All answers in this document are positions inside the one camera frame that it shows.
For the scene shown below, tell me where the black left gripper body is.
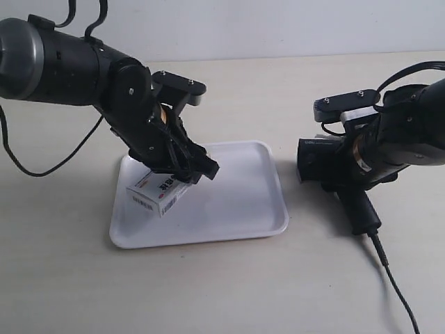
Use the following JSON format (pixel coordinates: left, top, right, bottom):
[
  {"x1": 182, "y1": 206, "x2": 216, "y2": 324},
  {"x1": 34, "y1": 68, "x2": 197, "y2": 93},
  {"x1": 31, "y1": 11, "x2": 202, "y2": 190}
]
[{"x1": 111, "y1": 100, "x2": 207, "y2": 174}]

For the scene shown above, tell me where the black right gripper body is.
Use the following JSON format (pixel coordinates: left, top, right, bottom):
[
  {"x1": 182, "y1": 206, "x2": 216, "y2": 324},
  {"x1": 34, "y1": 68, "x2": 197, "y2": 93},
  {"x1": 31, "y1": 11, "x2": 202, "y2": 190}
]
[{"x1": 325, "y1": 128, "x2": 410, "y2": 190}]

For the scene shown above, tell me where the white red medicine box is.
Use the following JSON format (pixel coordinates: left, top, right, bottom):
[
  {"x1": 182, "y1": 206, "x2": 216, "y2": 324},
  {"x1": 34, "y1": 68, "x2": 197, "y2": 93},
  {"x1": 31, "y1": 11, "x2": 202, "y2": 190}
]
[{"x1": 127, "y1": 170, "x2": 191, "y2": 218}]

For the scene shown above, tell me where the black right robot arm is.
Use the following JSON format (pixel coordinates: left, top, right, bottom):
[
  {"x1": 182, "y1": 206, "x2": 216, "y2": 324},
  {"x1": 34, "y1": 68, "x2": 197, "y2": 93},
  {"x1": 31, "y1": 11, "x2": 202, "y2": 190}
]
[{"x1": 321, "y1": 80, "x2": 444, "y2": 191}]

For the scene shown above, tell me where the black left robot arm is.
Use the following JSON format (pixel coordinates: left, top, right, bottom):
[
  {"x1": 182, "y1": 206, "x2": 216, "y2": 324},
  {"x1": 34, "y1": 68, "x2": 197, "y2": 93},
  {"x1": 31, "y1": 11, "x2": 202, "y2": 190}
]
[{"x1": 1, "y1": 15, "x2": 219, "y2": 184}]

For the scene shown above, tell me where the white plastic tray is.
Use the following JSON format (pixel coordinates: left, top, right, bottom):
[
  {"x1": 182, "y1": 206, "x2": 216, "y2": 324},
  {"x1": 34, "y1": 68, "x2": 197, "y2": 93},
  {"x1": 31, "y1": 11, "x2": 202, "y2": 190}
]
[{"x1": 109, "y1": 141, "x2": 289, "y2": 249}]

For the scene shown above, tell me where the black scanner cable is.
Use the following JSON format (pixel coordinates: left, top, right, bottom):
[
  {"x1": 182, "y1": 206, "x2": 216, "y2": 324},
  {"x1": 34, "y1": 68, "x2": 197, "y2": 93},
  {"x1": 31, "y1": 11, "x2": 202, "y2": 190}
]
[{"x1": 368, "y1": 231, "x2": 423, "y2": 334}]

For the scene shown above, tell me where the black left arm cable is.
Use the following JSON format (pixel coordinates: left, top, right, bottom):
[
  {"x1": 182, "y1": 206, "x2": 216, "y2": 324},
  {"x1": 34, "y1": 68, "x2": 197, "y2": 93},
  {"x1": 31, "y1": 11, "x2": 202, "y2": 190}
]
[{"x1": 0, "y1": 104, "x2": 105, "y2": 177}]

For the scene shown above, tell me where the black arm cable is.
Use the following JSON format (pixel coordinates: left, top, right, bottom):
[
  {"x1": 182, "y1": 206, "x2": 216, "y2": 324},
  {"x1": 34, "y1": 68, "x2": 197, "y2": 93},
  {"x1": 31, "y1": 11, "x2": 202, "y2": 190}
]
[
  {"x1": 375, "y1": 61, "x2": 445, "y2": 97},
  {"x1": 0, "y1": 104, "x2": 105, "y2": 177}
]

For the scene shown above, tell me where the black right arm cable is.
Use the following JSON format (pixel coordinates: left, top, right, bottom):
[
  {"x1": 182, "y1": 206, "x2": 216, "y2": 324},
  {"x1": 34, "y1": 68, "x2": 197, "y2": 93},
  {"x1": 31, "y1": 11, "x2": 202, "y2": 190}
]
[{"x1": 375, "y1": 61, "x2": 445, "y2": 97}]

